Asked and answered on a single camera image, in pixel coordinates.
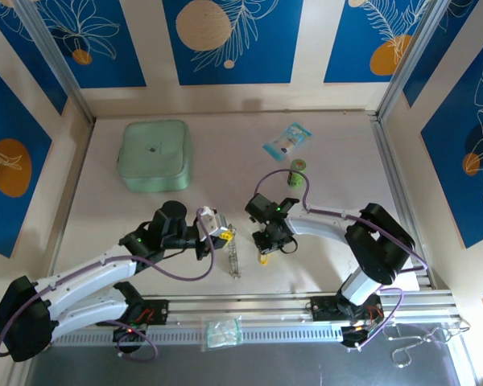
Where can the key with yellow tag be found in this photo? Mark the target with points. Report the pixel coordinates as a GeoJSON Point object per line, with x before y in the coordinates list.
{"type": "Point", "coordinates": [262, 260]}

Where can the clear plastic zip bag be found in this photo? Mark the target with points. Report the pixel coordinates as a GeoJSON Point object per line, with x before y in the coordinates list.
{"type": "Point", "coordinates": [234, 257]}

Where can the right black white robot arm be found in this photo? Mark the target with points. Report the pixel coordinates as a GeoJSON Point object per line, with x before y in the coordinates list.
{"type": "Point", "coordinates": [378, 241]}

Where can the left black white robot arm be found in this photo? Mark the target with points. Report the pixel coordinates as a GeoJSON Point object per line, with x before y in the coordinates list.
{"type": "Point", "coordinates": [84, 277]}

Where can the green cylindrical bottle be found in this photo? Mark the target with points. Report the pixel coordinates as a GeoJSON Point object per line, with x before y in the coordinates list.
{"type": "Point", "coordinates": [297, 165]}

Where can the blue wet wipes packet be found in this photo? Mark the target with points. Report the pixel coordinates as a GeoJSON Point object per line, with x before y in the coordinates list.
{"type": "Point", "coordinates": [287, 140]}

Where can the mint green zip pouch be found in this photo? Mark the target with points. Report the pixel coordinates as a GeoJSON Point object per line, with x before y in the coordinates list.
{"type": "Point", "coordinates": [153, 140]}

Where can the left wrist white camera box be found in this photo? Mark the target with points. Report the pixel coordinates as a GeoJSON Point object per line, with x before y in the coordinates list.
{"type": "Point", "coordinates": [211, 223]}

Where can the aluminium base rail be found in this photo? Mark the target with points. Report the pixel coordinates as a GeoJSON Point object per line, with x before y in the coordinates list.
{"type": "Point", "coordinates": [241, 305]}

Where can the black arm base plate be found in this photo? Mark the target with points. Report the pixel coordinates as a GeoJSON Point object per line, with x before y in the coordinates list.
{"type": "Point", "coordinates": [161, 311]}
{"type": "Point", "coordinates": [322, 309]}

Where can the aluminium side rail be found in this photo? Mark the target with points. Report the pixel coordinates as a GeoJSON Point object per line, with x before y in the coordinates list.
{"type": "Point", "coordinates": [390, 161]}

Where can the aluminium corner post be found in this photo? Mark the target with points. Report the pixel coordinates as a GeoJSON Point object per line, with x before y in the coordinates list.
{"type": "Point", "coordinates": [51, 52]}
{"type": "Point", "coordinates": [414, 52]}

